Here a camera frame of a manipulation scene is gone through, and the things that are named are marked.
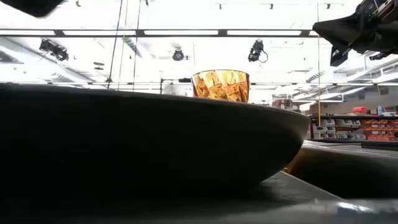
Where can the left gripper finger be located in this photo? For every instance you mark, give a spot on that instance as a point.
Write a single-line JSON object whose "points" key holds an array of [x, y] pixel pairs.
{"points": [[34, 6]]}

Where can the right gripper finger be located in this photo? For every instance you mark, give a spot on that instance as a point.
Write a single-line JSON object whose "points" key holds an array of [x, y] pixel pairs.
{"points": [[338, 57], [363, 34]]}

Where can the amber faceted cup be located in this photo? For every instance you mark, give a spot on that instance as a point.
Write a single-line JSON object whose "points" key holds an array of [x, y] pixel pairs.
{"points": [[220, 85]]}

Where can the black round plate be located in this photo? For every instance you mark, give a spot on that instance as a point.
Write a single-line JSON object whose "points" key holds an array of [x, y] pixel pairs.
{"points": [[124, 140]]}

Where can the black ceiling device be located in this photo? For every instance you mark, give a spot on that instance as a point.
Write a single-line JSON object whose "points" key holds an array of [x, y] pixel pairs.
{"points": [[54, 49]]}

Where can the storage shelf with bins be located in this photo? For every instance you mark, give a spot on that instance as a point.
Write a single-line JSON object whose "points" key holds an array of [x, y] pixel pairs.
{"points": [[357, 127]]}

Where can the black overhead camera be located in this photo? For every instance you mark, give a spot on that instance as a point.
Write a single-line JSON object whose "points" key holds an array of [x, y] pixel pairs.
{"points": [[256, 51]]}

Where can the round black ceiling camera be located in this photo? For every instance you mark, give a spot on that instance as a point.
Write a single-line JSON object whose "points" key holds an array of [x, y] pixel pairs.
{"points": [[178, 55]]}

